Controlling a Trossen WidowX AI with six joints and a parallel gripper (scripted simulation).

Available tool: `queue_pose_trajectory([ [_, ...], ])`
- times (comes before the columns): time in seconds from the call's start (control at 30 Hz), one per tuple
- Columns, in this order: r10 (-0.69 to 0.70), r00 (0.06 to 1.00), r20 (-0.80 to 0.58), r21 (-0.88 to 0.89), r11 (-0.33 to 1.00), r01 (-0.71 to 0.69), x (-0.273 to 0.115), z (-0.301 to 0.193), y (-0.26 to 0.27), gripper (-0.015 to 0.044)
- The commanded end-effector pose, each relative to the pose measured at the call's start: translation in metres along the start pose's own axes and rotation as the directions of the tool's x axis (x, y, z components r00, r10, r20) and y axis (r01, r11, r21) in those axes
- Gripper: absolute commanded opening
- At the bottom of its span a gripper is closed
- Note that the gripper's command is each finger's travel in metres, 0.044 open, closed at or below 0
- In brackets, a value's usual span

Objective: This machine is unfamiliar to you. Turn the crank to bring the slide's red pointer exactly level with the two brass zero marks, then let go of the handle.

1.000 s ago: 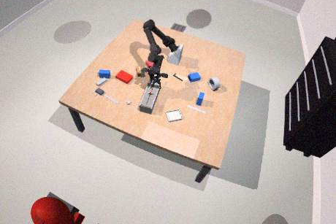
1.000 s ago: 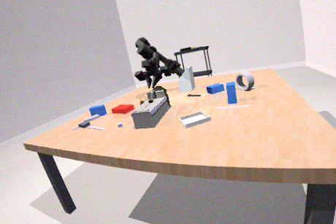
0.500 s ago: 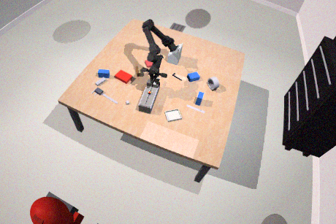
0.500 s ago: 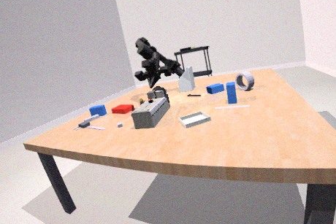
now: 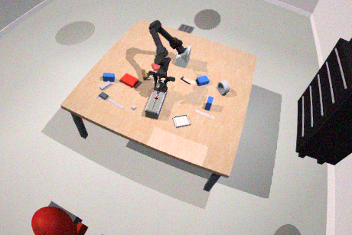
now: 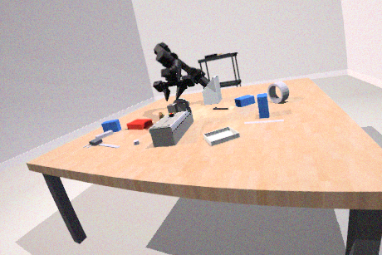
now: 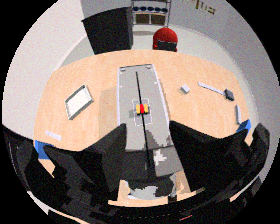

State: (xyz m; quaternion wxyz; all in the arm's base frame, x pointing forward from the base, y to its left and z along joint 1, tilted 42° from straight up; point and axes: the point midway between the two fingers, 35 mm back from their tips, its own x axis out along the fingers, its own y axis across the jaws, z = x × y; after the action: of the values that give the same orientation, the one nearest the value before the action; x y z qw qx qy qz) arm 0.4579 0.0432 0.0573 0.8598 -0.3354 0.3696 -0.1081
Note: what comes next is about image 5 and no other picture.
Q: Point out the blue rectangular block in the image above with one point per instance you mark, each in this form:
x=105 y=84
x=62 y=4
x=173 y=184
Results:
x=202 y=80
x=209 y=103
x=108 y=77

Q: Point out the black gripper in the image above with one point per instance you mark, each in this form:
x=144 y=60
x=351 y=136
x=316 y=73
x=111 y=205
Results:
x=167 y=79

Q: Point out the grey ring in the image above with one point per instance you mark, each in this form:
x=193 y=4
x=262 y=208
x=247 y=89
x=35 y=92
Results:
x=223 y=87

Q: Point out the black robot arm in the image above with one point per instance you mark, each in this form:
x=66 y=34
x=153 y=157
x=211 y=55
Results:
x=161 y=51

